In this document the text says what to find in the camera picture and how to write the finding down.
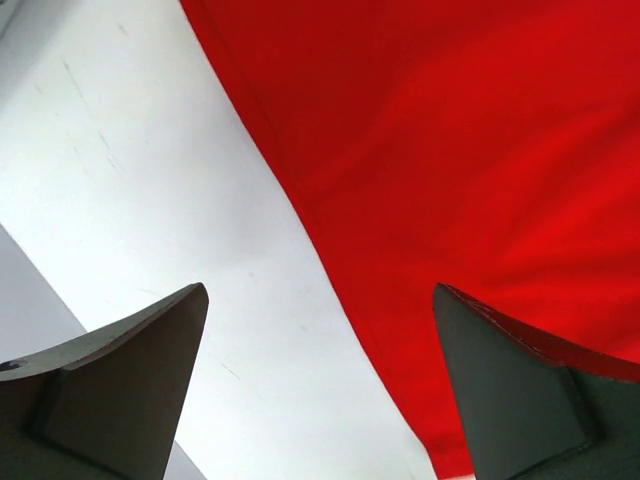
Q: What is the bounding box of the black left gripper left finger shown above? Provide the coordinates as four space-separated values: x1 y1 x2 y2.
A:
1 283 208 479

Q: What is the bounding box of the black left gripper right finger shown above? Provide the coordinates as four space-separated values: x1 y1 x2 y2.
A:
433 284 639 480

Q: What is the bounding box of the red t shirt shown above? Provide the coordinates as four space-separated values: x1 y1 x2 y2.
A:
183 1 639 479

